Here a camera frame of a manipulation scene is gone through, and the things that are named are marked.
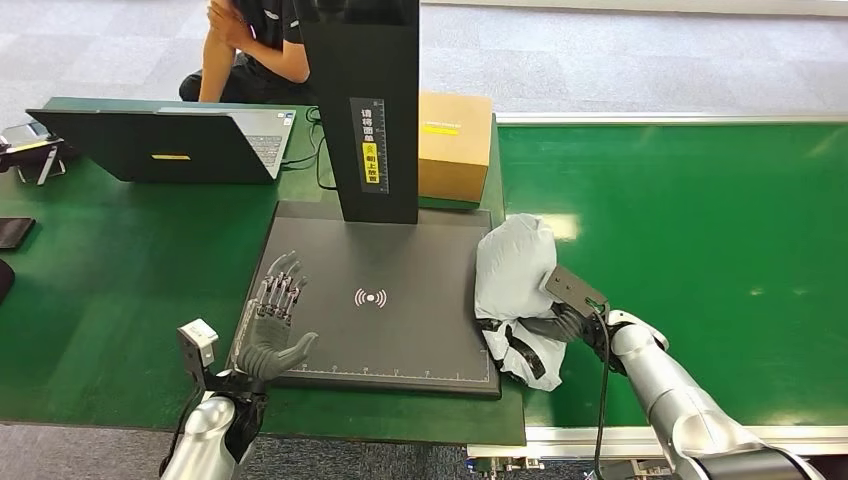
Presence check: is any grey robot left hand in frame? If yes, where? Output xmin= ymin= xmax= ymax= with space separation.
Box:
xmin=233 ymin=250 xmax=320 ymax=382

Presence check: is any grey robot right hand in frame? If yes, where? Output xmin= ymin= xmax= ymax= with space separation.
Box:
xmin=519 ymin=301 xmax=614 ymax=356

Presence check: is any white plastic mailer package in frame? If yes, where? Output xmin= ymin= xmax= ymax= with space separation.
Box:
xmin=473 ymin=213 xmax=570 ymax=392

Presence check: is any black weighing scanner device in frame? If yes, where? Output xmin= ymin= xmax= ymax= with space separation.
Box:
xmin=228 ymin=0 xmax=503 ymax=399

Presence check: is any brown cardboard box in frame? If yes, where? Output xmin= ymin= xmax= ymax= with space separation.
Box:
xmin=417 ymin=90 xmax=494 ymax=204

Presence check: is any dark open laptop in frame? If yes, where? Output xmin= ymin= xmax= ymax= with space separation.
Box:
xmin=26 ymin=107 xmax=297 ymax=185

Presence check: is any black yellow label sticker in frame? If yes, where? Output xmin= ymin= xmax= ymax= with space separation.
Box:
xmin=349 ymin=97 xmax=390 ymax=195

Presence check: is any black smartphone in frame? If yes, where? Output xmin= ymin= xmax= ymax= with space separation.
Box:
xmin=0 ymin=217 xmax=37 ymax=251

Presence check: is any handheld controller on stand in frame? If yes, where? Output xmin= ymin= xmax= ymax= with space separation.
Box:
xmin=0 ymin=122 xmax=74 ymax=187

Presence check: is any person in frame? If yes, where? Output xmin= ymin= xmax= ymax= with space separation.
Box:
xmin=178 ymin=0 xmax=319 ymax=106

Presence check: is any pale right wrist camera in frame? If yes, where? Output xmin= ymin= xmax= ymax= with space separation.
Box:
xmin=543 ymin=264 xmax=609 ymax=319

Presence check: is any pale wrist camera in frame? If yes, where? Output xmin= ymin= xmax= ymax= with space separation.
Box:
xmin=543 ymin=264 xmax=609 ymax=319
xmin=176 ymin=318 xmax=221 ymax=392

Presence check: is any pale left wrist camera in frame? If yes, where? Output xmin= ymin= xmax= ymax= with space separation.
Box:
xmin=176 ymin=318 xmax=221 ymax=392

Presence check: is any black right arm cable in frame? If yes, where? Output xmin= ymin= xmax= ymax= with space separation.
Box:
xmin=589 ymin=301 xmax=614 ymax=480

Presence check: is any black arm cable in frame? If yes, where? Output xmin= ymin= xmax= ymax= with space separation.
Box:
xmin=158 ymin=387 xmax=207 ymax=480
xmin=589 ymin=301 xmax=614 ymax=480

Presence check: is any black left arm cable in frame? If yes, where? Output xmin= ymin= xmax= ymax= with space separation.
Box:
xmin=158 ymin=387 xmax=207 ymax=480

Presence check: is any black device power cable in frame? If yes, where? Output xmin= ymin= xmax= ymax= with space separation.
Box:
xmin=283 ymin=107 xmax=339 ymax=192

